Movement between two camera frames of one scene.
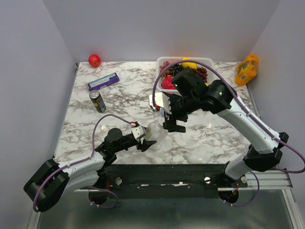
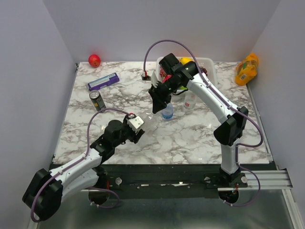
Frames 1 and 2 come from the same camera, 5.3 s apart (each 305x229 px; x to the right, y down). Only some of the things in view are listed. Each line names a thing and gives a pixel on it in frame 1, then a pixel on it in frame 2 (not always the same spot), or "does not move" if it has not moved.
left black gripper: x=146 y=144 → x=134 y=137
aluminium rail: x=265 y=179 does not move
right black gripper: x=171 y=126 → x=157 y=98
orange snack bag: x=247 y=70 does not move
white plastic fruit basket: x=207 y=63 does not move
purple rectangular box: x=105 y=81 does not move
